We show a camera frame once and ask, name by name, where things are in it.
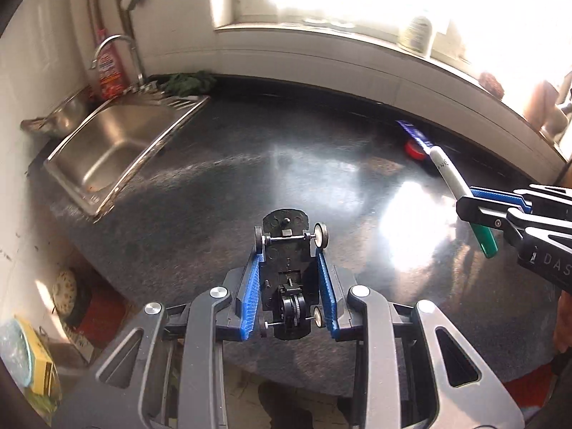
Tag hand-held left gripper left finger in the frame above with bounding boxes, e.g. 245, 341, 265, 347
51, 252, 262, 429

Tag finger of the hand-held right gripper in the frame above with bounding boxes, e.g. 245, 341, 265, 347
456, 196, 529, 244
469, 184, 572, 223

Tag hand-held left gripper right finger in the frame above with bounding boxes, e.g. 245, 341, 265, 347
316, 250, 526, 429

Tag white marker green cap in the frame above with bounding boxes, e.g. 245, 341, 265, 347
428, 147, 499, 259

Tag black toy car chassis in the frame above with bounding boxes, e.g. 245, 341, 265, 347
255, 208, 332, 340

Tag person's right forearm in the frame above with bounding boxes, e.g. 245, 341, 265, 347
554, 292, 572, 355

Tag red round cap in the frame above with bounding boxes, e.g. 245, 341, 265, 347
405, 139, 428, 161

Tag tan rounded object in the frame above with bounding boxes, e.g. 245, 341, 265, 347
525, 79, 572, 140

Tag blue packet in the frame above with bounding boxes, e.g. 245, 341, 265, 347
397, 120, 434, 149

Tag brown scrubber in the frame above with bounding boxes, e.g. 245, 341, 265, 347
478, 71, 506, 99

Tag red plastic item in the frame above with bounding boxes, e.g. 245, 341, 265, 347
503, 364, 557, 409

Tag red box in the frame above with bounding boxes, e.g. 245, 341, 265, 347
74, 295, 131, 346

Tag black pot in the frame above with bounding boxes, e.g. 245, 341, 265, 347
67, 277, 93, 328

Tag white plastic bottle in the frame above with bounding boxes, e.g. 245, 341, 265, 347
399, 14, 436, 54

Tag dotted pot lid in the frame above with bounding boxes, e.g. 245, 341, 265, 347
53, 268, 79, 316

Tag steel pot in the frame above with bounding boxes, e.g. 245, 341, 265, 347
40, 328, 98, 370

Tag stainless steel sink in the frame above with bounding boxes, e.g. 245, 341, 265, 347
43, 94, 212, 216

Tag yellow cardboard box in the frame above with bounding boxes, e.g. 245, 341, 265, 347
15, 315, 62, 396

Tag dark green cloth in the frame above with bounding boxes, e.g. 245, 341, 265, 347
161, 70, 217, 98

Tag green leafy vegetables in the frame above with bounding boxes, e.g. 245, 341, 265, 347
24, 389, 60, 415

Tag teal bowl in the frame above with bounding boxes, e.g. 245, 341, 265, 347
0, 319, 33, 388

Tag red detergent bottle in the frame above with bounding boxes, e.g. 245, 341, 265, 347
94, 29, 124, 100

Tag chrome faucet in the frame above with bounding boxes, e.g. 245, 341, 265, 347
92, 35, 157, 94

